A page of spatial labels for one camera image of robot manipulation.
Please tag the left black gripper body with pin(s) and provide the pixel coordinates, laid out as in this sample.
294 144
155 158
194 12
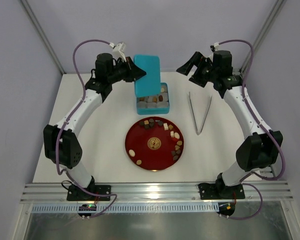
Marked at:
127 70

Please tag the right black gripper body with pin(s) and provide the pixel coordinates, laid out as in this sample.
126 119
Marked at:
198 70

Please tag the teal tin lid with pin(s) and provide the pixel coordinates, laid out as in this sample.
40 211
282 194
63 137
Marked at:
150 84

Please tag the metal tongs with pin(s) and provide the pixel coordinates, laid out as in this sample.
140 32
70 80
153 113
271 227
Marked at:
199 119

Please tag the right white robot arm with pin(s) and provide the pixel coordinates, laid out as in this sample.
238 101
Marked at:
260 146

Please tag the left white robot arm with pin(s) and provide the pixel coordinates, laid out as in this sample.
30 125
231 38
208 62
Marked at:
61 144

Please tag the dark striped square chocolate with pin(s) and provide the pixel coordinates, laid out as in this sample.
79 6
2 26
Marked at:
147 126

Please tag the white block chocolate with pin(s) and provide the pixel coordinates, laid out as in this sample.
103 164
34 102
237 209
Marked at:
165 126

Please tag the white round swirl chocolate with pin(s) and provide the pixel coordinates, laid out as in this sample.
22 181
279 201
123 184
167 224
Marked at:
132 153

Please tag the tan round chocolate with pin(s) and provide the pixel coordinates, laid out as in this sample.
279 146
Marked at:
139 162

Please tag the teal tin box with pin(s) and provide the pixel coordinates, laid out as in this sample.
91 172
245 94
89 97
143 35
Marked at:
150 105

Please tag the red round tray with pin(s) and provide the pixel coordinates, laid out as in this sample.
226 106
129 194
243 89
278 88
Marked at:
154 146

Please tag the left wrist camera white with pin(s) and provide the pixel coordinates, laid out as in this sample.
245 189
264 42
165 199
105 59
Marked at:
119 51

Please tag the left frame post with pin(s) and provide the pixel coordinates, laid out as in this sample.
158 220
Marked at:
41 34

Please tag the right black mount plate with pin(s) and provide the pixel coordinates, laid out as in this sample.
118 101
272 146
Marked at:
214 191

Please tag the black mount plate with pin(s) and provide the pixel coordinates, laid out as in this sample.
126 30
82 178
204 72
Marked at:
214 191
75 194

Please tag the aluminium rail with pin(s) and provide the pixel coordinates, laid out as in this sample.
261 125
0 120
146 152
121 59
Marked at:
157 192

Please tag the left black mount plate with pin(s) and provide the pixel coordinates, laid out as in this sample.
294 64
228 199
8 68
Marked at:
75 194

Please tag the slotted cable duct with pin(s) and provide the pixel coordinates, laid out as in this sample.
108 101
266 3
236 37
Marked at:
126 208

